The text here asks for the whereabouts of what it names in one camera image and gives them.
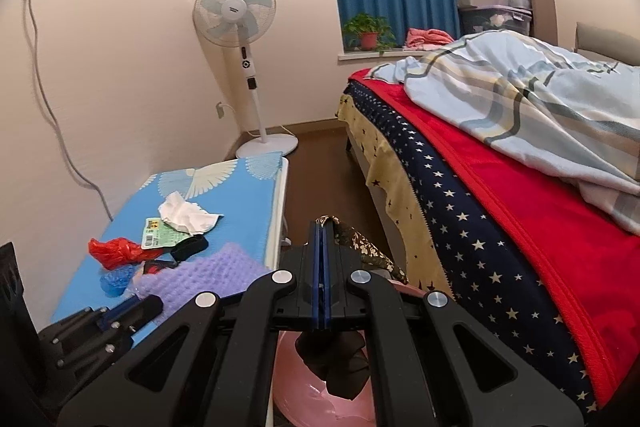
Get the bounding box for purple foam fruit net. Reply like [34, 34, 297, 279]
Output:
[130, 243, 270, 325]

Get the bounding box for black crab snack packet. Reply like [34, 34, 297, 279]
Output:
[142, 260, 179, 274]

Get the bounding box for blue plastic bag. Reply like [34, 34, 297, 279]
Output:
[100, 265, 137, 298]

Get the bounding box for red plastic bag knotted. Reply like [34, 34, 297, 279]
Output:
[88, 237, 164, 271]

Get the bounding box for green white snack wrapper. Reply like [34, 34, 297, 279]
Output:
[141, 218, 190, 249]

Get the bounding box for white tissue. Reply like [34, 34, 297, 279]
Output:
[158, 192, 222, 236]

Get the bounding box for pink plastic trash bin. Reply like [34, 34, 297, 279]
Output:
[271, 281, 432, 427]

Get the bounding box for yellow star bed skirt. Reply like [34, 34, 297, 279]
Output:
[337, 95, 452, 295]

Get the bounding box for navy star bed sheet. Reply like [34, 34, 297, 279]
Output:
[343, 80, 598, 421]

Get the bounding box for red blanket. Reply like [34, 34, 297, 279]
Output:
[348, 72, 639, 417]

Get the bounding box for plaid light blue duvet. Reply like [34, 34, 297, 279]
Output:
[367, 30, 639, 233]

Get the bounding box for pink clothes on sill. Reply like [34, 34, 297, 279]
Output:
[404, 28, 454, 51]

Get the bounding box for potted green plant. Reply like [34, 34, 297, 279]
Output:
[343, 12, 397, 52]

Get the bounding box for white standing fan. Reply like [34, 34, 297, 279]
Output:
[192, 0, 298, 158]

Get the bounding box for grey bed headboard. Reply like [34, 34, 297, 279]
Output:
[575, 23, 640, 66]

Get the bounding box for white folding table frame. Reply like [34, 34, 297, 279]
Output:
[264, 157, 290, 270]

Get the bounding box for low wall outlet plug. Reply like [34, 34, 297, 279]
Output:
[216, 102, 236, 119]

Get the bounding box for grey wall cable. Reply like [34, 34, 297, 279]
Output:
[25, 0, 115, 223]

